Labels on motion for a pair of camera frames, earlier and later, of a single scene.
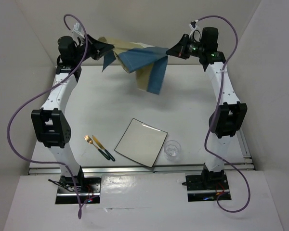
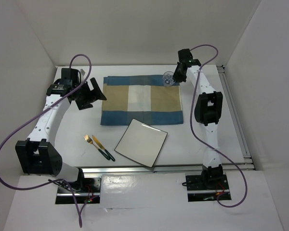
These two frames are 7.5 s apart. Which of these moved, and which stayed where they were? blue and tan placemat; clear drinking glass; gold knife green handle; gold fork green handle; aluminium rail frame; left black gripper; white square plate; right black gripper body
Moved: blue and tan placemat; left black gripper; right black gripper body; clear drinking glass
Stayed: gold knife green handle; gold fork green handle; aluminium rail frame; white square plate
